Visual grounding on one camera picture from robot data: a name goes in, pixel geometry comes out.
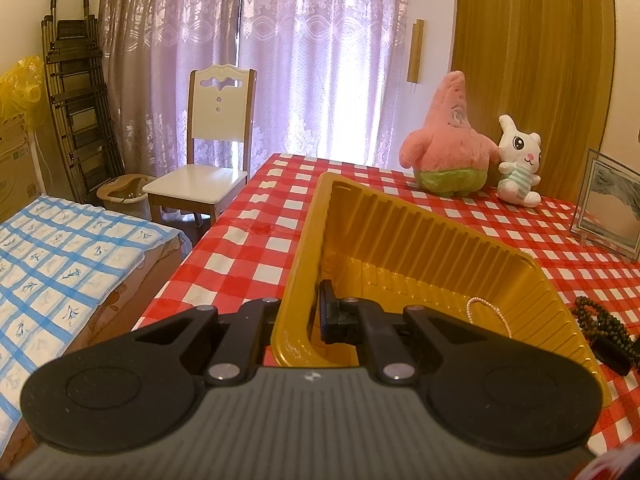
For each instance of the yellow plastic tray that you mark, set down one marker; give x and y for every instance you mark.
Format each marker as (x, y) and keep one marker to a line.
(400, 240)

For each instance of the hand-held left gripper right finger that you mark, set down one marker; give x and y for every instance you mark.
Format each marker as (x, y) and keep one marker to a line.
(327, 315)

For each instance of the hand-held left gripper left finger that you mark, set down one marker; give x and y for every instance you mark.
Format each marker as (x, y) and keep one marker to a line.
(260, 310)

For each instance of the beige plastic foot basin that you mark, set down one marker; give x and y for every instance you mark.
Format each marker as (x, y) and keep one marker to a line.
(122, 195)

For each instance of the cardboard box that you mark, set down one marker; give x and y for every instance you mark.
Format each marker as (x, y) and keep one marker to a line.
(15, 165)

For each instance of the bed with floral sheet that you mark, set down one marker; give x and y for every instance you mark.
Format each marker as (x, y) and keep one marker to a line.
(145, 285)

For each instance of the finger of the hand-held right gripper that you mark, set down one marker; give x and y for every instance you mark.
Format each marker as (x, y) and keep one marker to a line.
(612, 355)

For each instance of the yellow plastic bag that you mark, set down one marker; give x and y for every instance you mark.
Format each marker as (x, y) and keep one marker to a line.
(20, 85)

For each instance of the white bunny plush toy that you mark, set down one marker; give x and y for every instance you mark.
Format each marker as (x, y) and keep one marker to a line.
(520, 165)

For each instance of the wooden wall hanging strip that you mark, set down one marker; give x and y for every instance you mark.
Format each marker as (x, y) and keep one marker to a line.
(415, 50)

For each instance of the pink starfish plush toy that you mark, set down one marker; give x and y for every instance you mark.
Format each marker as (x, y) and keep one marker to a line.
(445, 160)

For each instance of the red white checkered tablecloth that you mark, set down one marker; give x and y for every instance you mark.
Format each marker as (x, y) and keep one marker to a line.
(245, 250)

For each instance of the blue checked white blanket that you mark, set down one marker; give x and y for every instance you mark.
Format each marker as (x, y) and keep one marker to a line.
(60, 270)

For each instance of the wooden door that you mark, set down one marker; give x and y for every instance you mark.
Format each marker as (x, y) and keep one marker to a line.
(530, 60)

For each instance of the purple lace curtain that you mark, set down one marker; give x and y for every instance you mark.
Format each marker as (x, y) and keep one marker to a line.
(165, 60)
(325, 60)

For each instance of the glass picture frame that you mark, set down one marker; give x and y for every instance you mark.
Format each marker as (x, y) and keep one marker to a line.
(610, 205)

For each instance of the white wooden chair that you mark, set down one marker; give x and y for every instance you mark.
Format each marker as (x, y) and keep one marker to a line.
(220, 115)

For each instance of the folded dark metal rack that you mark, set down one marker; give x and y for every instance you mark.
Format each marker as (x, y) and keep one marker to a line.
(75, 100)

